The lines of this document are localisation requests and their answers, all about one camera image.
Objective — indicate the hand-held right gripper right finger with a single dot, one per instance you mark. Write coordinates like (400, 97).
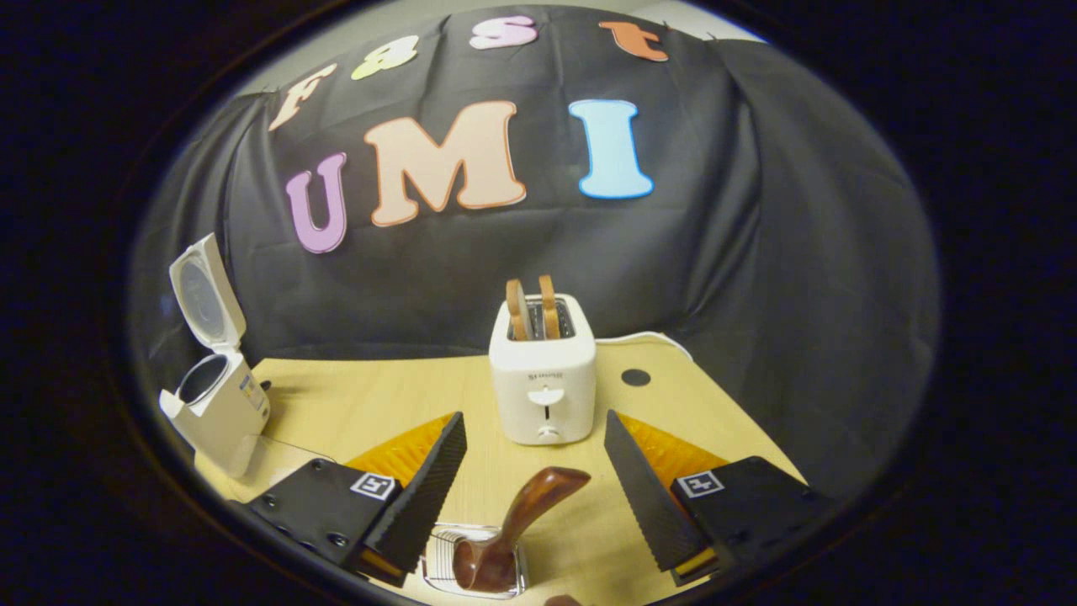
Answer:
(644, 497)

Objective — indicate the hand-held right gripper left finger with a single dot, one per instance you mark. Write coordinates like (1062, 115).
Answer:
(429, 497)

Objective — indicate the clear chopstick holder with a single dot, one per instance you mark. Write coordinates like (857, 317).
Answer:
(437, 560)

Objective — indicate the brown wooden spoon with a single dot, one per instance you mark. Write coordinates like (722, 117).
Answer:
(526, 513)

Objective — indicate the white rice cooker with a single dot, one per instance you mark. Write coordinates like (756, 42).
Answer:
(223, 412)

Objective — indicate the black round table grommet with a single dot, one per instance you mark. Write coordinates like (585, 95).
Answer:
(635, 377)

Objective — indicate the white toaster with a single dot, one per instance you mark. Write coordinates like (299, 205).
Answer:
(543, 396)

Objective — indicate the black backdrop cloth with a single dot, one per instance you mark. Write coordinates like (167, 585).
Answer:
(673, 269)

